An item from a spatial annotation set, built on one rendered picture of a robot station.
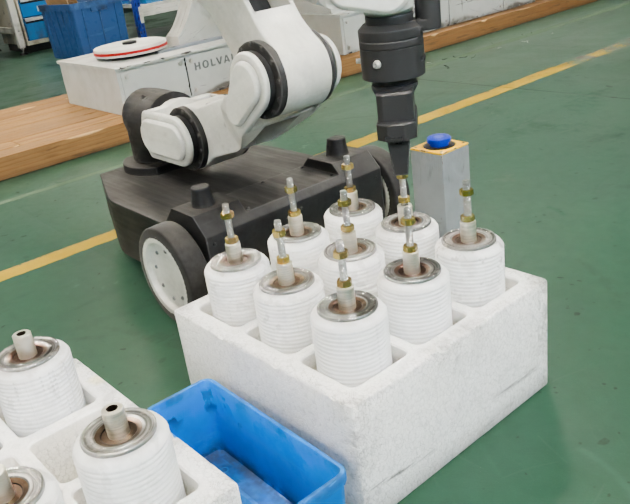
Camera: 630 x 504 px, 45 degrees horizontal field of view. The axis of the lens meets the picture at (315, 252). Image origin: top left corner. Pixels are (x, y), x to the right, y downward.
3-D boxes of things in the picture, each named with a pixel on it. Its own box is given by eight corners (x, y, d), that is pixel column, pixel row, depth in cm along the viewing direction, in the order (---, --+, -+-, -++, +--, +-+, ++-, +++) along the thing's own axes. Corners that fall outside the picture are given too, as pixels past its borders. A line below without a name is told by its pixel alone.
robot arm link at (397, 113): (430, 139, 102) (424, 49, 97) (360, 145, 103) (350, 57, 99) (430, 115, 113) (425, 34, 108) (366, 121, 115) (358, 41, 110)
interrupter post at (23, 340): (15, 357, 92) (7, 334, 90) (34, 349, 93) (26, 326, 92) (23, 364, 90) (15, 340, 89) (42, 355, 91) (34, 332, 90)
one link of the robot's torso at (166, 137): (146, 162, 178) (133, 107, 172) (216, 139, 189) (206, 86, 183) (191, 176, 163) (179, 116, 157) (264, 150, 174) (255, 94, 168)
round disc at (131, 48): (83, 60, 316) (79, 47, 313) (146, 45, 332) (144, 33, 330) (115, 64, 293) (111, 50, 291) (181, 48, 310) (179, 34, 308)
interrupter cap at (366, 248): (326, 267, 104) (326, 263, 104) (322, 246, 111) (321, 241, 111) (380, 259, 104) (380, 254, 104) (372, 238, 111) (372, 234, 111)
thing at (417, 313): (401, 363, 112) (391, 253, 105) (464, 372, 108) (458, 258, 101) (377, 400, 105) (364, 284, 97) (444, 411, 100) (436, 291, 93)
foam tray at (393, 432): (195, 408, 121) (172, 310, 113) (367, 310, 143) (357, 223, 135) (367, 528, 93) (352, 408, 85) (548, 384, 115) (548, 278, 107)
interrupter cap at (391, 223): (434, 231, 111) (434, 227, 110) (383, 237, 111) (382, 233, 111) (428, 213, 117) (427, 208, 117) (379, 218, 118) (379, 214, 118)
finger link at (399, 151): (390, 174, 110) (386, 133, 107) (412, 172, 109) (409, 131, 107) (390, 178, 108) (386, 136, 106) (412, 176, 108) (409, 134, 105)
